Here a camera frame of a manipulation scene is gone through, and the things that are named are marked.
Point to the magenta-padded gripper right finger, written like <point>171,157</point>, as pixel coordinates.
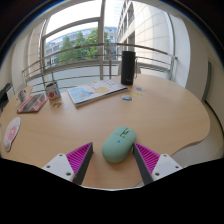
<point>163,165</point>

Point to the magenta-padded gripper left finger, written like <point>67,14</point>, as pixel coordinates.
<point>63,165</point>

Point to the mint green computer mouse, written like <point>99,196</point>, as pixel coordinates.
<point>117,146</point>

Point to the red and dark magazine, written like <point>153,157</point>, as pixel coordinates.
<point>32,103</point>

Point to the white can with red print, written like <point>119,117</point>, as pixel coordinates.
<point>53,92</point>

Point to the small yellow sticker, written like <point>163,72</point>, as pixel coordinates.
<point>137,95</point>

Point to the small blue sticker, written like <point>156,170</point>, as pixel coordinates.
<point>126,98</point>
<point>140,89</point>

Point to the light blue picture book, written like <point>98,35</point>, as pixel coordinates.
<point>95,91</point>

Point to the black cylindrical bottle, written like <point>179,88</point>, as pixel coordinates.
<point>128,68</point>

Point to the metal balcony railing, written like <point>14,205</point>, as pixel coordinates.
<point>83,46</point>

